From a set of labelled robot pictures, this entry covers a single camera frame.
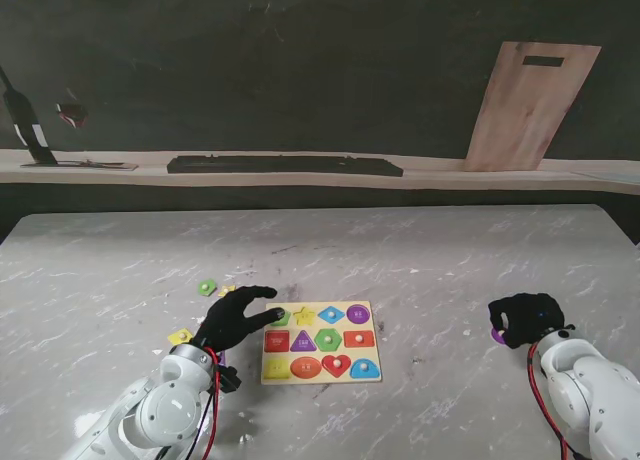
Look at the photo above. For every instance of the red heart puzzle piece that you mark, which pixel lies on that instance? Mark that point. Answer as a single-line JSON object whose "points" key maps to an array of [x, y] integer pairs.
{"points": [[336, 365]]}

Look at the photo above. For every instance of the red wine glass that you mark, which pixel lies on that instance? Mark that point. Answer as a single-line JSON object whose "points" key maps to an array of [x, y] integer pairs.
{"points": [[72, 114]]}

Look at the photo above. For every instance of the blue diamond puzzle piece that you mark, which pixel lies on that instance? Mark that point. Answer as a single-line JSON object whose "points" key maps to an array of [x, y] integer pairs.
{"points": [[331, 314]]}

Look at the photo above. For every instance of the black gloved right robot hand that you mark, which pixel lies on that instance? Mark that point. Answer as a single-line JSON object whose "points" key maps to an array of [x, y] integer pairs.
{"points": [[530, 317]]}

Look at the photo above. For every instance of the yellow wooden puzzle board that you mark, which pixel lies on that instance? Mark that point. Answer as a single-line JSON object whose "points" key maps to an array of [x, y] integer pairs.
{"points": [[325, 375]]}

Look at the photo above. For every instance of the wooden cutting board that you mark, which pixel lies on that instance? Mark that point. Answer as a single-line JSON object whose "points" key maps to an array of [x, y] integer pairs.
{"points": [[530, 110]]}

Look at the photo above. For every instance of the purple circle puzzle piece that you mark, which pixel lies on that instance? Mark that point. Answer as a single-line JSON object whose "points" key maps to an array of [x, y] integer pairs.
{"points": [[498, 336]]}

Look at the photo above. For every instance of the green pentagon puzzle piece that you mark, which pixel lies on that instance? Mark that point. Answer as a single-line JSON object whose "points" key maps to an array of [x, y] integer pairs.
{"points": [[206, 287]]}

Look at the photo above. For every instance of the blue semicircle puzzle piece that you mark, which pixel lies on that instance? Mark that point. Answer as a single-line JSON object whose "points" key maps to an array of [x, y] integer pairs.
{"points": [[365, 370]]}

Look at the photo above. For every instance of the yellow star puzzle piece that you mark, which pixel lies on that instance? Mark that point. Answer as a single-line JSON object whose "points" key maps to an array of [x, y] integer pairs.
{"points": [[227, 291]]}

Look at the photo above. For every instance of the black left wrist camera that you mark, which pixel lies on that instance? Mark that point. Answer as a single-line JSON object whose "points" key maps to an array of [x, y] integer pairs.
{"points": [[231, 380]]}

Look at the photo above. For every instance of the green hexagon puzzle piece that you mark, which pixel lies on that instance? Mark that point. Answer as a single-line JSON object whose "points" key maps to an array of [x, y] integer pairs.
{"points": [[328, 339]]}

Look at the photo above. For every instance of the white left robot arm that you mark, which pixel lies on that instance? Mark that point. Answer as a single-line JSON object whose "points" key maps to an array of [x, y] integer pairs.
{"points": [[165, 415]]}

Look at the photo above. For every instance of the dark wine bottle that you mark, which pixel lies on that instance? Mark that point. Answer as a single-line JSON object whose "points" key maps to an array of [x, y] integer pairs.
{"points": [[27, 125]]}

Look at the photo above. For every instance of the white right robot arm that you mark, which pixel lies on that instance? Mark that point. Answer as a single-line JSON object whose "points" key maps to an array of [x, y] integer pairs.
{"points": [[585, 380]]}

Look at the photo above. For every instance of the light wooden shelf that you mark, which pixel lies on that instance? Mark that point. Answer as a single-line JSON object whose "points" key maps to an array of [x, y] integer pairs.
{"points": [[450, 177]]}

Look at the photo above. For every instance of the flat wooden coaster board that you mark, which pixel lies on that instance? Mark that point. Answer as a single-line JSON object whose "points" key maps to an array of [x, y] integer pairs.
{"points": [[110, 167]]}

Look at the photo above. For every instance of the yellow trapezoid puzzle piece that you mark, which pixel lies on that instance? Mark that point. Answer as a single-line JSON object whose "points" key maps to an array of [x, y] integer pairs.
{"points": [[180, 337]]}

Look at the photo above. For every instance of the black long tray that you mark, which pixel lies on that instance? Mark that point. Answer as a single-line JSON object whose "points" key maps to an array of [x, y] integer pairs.
{"points": [[285, 165]]}

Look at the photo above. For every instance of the orange rectangle puzzle piece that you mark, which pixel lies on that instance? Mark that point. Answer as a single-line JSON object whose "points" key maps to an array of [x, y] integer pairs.
{"points": [[359, 338]]}

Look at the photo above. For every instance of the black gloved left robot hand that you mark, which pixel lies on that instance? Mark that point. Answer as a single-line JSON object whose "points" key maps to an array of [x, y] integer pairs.
{"points": [[225, 322]]}

